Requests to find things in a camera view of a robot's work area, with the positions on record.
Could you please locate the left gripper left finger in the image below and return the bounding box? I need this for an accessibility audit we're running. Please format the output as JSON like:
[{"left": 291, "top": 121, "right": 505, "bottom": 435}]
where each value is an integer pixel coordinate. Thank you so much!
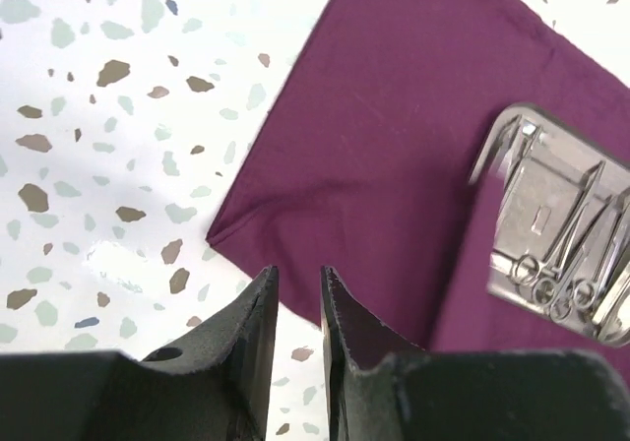
[{"left": 1, "top": 266, "right": 279, "bottom": 440}]

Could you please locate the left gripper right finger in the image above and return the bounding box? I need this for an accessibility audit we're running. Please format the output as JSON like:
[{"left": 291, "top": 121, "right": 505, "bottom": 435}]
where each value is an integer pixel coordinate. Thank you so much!
[{"left": 321, "top": 267, "right": 629, "bottom": 440}]

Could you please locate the purple surgical drape cloth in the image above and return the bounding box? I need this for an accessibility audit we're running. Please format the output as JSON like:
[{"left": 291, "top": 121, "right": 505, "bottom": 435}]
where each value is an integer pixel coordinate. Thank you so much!
[{"left": 207, "top": 0, "right": 629, "bottom": 345}]

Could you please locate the stainless steel instrument tray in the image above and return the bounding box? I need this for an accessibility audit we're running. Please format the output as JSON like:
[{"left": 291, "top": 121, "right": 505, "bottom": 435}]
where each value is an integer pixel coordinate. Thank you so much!
[{"left": 471, "top": 103, "right": 629, "bottom": 347}]

